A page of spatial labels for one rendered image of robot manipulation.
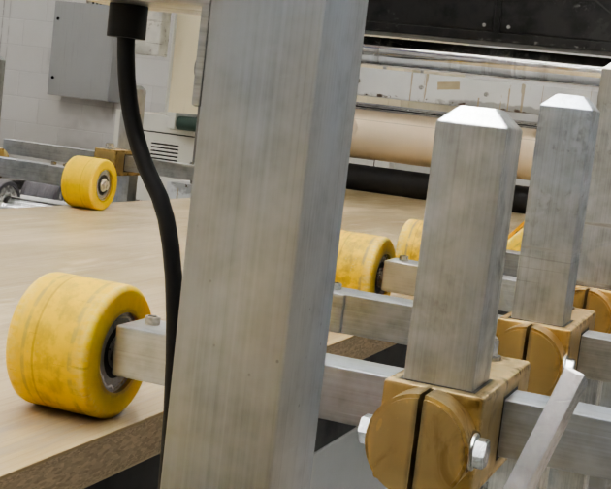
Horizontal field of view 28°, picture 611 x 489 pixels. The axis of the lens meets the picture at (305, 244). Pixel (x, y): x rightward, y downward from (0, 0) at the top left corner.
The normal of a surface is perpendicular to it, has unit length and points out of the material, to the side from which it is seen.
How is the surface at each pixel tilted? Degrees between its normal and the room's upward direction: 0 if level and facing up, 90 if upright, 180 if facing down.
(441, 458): 90
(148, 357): 90
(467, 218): 90
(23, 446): 0
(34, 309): 56
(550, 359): 90
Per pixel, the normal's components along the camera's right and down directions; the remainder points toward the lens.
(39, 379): -0.38, 0.43
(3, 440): 0.11, -0.99
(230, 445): -0.36, 0.06
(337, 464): 0.92, 0.15
